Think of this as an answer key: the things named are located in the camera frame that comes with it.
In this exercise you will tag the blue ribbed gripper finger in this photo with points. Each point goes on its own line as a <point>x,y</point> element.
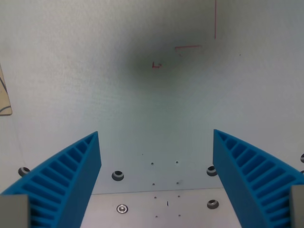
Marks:
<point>71,175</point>
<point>240,175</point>

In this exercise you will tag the silver socket head screw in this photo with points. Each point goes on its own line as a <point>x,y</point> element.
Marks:
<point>122,209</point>

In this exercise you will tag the light wooden board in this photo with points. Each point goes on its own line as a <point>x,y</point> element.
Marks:
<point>4,95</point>

